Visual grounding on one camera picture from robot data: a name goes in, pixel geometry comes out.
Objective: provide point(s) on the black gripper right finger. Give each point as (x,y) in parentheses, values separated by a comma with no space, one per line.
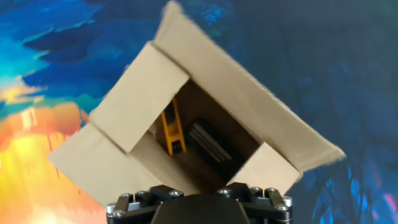
(267,208)

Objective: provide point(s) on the yellow hex key set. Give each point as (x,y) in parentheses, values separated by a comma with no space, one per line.
(174,133)

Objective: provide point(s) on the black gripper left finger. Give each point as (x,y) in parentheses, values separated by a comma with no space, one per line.
(133,208)

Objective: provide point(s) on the colourful forest print tablecloth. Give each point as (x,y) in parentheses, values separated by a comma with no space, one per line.
(342,77)

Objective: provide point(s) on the brown cardboard box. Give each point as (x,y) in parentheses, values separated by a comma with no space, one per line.
(140,93)

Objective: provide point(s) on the black hex key set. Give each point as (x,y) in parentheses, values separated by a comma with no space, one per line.
(211,146)

